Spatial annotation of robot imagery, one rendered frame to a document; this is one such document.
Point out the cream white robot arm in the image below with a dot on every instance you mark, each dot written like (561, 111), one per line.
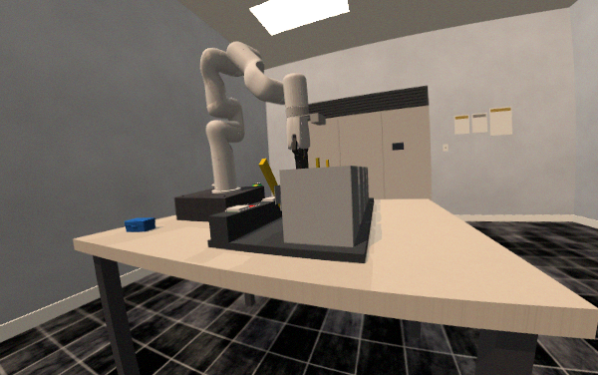
(221, 133)

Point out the small blue box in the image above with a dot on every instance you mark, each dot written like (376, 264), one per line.
(140, 224)

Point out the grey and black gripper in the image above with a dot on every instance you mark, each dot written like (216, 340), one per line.
(298, 134)

